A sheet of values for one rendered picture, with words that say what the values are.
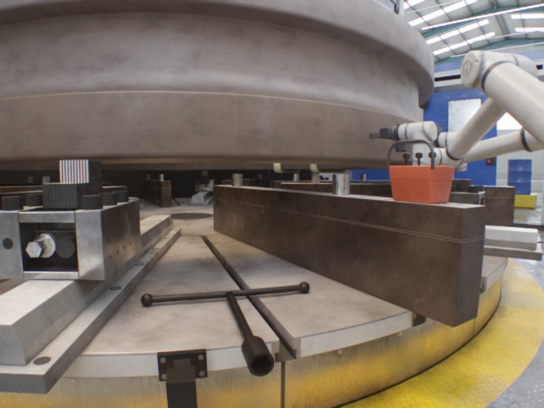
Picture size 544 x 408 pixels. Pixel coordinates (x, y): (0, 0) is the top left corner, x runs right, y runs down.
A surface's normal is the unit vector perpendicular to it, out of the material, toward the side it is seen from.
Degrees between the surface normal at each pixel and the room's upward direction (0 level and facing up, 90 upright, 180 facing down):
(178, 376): 0
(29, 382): 90
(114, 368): 90
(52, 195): 90
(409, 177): 97
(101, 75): 72
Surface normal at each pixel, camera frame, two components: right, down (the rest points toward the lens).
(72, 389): 0.11, 0.08
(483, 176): -0.68, 0.07
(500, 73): -0.76, -0.48
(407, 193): -0.86, 0.16
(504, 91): -0.99, -0.11
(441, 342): 0.54, 0.07
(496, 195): -0.28, 0.08
